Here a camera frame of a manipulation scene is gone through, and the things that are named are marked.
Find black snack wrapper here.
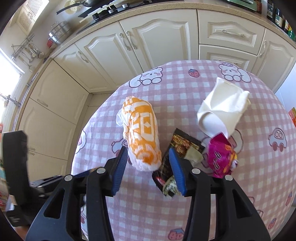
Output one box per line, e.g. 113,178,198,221
152,128,205,197

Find steel stock pot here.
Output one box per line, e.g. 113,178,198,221
49,21,73,45

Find orange white plastic bag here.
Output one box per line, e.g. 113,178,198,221
116,96,162,172

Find black gas stove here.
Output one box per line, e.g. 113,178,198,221
78,0,186,26

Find pink checked tablecloth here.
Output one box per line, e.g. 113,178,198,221
71,60,295,240

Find wall utensil rack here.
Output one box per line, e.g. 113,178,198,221
10,33,45,72

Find cream lower kitchen cabinets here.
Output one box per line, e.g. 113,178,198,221
15,3,295,181

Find wok with lid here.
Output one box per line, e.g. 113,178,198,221
56,0,110,15

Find magenta snack wrapper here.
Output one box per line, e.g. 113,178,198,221
207,133,239,178

